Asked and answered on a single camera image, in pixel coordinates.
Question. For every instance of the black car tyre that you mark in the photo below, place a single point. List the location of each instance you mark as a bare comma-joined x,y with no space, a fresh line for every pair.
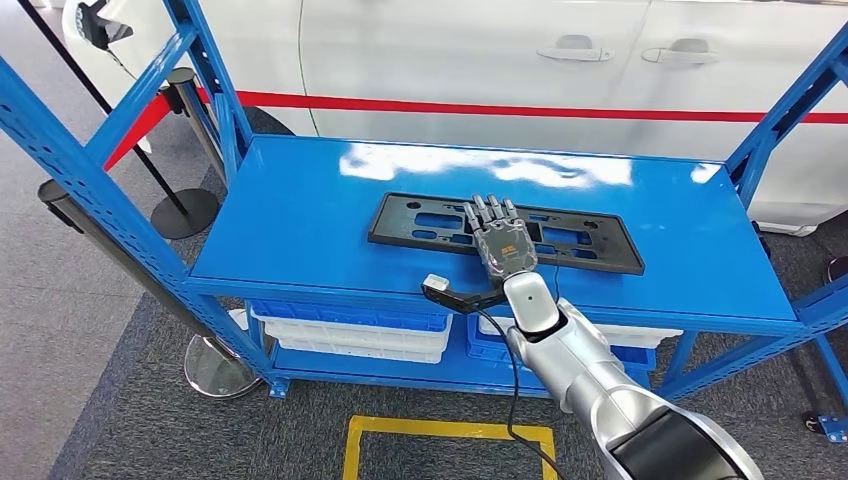
272,124

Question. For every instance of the yellow floor tape square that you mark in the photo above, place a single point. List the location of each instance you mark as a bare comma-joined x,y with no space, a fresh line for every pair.
450,429

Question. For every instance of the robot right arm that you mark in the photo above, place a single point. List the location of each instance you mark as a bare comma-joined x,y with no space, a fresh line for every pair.
596,378

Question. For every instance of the red barrier belt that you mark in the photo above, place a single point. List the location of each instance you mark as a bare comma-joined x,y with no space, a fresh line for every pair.
136,132
397,106

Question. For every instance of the black stanchion with round base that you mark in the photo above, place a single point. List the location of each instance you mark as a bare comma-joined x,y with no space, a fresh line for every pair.
185,215

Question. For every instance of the white car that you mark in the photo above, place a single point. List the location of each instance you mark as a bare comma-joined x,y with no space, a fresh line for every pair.
430,53

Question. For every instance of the black plastic plate frame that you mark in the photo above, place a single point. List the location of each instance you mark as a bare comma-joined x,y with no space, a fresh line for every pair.
392,228

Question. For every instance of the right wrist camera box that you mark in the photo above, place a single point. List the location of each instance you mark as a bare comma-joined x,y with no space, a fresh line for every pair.
436,283

